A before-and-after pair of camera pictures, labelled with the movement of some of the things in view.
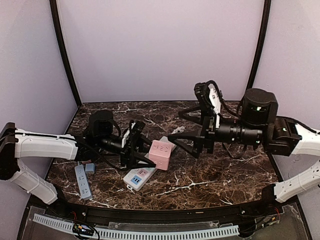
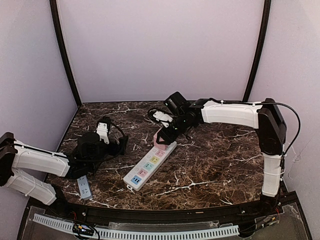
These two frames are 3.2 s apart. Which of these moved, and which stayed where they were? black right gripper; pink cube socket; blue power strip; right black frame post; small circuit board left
Moved: black right gripper; pink cube socket
Stayed: blue power strip; small circuit board left; right black frame post
